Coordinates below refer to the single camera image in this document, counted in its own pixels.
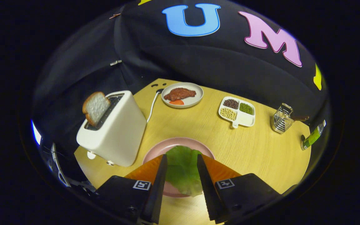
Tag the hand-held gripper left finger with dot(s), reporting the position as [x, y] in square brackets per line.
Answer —
[156, 193]

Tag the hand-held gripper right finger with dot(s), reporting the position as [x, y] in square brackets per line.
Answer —
[208, 193]

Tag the green lettuce leaf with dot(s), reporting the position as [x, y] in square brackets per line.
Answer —
[183, 172]

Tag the white bread slice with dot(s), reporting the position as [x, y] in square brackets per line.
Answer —
[96, 107]

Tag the pink round plate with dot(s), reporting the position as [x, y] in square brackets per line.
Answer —
[158, 148]

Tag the white toaster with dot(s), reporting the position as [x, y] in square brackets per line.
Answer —
[117, 134]

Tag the pile of yellow soybeans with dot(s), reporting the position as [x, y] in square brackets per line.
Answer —
[228, 114]

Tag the white divided dish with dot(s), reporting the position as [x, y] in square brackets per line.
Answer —
[245, 119]

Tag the pile of brown beans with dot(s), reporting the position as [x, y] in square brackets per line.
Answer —
[231, 103]

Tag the pile of green beans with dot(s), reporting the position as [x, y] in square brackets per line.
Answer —
[246, 108]

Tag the orange carrot slice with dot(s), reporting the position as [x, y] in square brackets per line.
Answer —
[177, 102]

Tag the beige round plate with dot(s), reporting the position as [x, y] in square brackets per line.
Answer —
[197, 93]

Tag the brown meat steak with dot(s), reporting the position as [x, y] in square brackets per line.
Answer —
[180, 93]

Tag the green drink bottle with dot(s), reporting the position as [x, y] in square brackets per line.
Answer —
[312, 137]

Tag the black backdrop cloth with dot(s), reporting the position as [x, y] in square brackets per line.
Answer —
[198, 59]

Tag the silver metal clip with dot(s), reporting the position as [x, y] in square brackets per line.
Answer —
[116, 62]

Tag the orange clip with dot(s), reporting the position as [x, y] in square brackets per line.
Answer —
[115, 15]

